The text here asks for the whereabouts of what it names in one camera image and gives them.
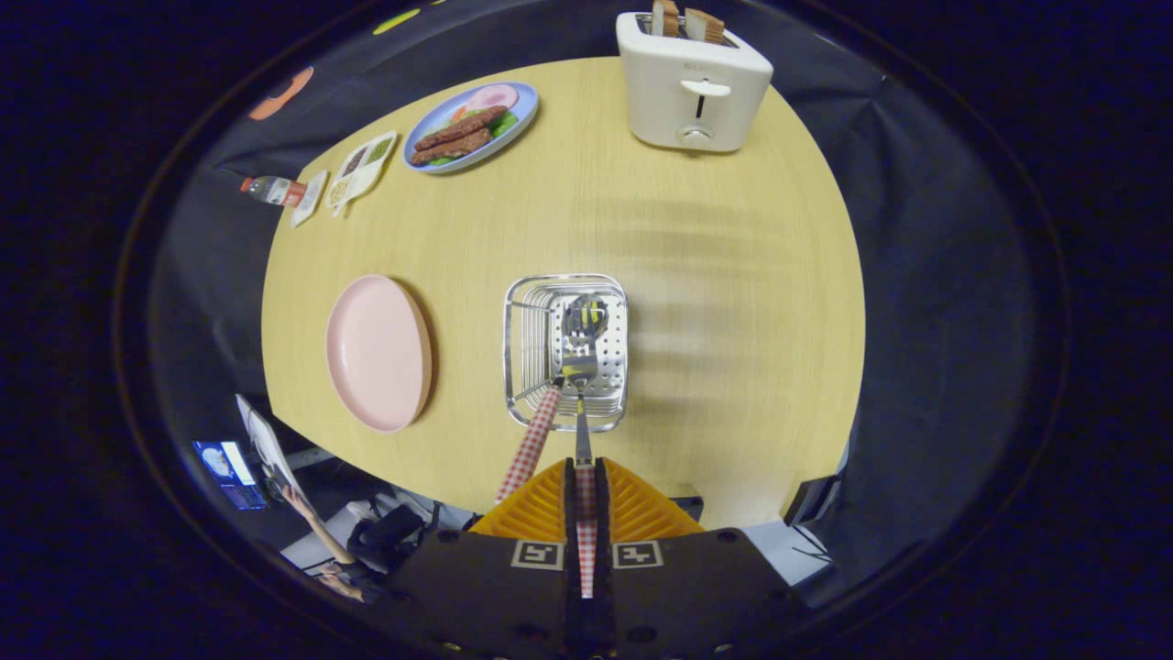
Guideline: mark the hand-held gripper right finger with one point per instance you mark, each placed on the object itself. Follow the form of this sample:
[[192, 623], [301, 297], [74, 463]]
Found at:
[[602, 504]]

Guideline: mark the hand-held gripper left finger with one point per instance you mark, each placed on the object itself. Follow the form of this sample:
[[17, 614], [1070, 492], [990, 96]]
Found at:
[[569, 504]]

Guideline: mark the black office chair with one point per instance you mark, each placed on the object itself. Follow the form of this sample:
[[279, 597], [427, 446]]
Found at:
[[389, 536]]

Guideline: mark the black box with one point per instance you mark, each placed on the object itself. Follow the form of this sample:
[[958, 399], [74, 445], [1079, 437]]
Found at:
[[811, 500]]

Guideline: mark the pink plate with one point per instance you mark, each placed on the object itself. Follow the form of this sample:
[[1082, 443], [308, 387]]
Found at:
[[376, 353]]

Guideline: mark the white paper sheet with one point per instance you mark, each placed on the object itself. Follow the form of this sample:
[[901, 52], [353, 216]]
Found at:
[[266, 440]]

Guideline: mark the computer monitor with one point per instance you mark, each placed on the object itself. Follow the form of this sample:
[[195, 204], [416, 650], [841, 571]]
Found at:
[[224, 463]]

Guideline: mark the brown meat strip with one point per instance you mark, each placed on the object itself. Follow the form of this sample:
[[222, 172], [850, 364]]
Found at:
[[463, 128], [452, 148]]

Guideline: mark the green lettuce leaves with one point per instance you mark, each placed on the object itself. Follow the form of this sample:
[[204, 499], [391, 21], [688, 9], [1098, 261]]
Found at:
[[504, 125]]

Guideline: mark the black backdrop cloth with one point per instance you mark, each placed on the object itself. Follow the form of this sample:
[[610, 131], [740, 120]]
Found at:
[[916, 275]]

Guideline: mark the white divided tray with beans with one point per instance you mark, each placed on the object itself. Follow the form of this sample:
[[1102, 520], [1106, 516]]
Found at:
[[362, 170]]

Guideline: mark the white square coaster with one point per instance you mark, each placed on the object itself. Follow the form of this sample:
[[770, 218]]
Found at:
[[310, 206]]

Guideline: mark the blue plate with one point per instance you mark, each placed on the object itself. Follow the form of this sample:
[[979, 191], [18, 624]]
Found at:
[[525, 105]]

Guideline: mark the pink ham slice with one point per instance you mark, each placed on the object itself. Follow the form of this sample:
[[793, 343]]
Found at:
[[493, 97]]

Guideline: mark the white toaster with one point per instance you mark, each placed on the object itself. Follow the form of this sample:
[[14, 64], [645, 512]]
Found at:
[[669, 82]]

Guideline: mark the clear plastic water bottle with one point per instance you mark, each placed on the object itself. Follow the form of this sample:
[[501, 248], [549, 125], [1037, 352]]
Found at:
[[270, 190]]

